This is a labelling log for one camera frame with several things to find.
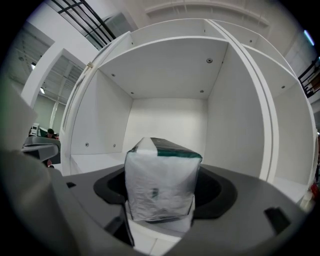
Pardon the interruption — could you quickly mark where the white ribbed glass cabinet door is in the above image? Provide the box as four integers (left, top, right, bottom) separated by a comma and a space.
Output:
61, 47, 101, 136

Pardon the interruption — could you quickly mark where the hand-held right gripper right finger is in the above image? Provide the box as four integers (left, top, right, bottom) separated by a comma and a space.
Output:
162, 163, 308, 256

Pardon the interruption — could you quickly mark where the white shelf compartment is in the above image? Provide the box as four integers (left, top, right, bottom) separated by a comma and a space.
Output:
69, 36, 266, 181

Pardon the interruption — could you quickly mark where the black railing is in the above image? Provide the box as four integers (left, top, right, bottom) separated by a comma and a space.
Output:
51, 0, 117, 49
297, 57, 320, 99

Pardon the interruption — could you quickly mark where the dark green box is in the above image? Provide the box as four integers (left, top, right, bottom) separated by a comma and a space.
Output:
124, 136, 203, 224

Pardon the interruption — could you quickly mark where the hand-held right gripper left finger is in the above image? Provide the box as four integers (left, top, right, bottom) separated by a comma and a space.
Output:
59, 166, 141, 256

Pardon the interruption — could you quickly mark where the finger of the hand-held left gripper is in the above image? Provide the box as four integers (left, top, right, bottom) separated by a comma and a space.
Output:
24, 144, 61, 163

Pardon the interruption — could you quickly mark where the white shelf cabinet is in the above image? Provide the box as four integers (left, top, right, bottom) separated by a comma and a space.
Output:
59, 18, 319, 254

